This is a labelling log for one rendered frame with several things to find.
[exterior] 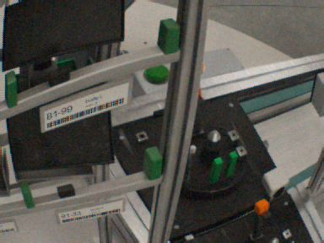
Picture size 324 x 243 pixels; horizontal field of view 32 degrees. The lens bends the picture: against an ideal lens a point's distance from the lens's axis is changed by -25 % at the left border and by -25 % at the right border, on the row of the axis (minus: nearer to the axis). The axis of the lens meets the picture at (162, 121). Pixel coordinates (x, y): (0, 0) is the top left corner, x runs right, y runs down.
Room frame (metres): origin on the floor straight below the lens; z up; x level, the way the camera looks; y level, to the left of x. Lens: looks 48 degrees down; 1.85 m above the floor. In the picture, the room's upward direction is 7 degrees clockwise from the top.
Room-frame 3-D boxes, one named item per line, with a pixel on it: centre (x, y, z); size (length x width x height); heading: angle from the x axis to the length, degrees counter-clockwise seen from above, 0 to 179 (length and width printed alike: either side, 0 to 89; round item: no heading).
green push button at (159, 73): (0.90, 0.02, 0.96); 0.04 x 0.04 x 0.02
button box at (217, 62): (0.94, -0.04, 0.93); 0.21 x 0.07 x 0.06; 121
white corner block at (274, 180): (0.67, -0.21, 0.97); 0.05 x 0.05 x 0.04; 31
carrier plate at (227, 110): (0.71, -0.08, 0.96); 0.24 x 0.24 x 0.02; 31
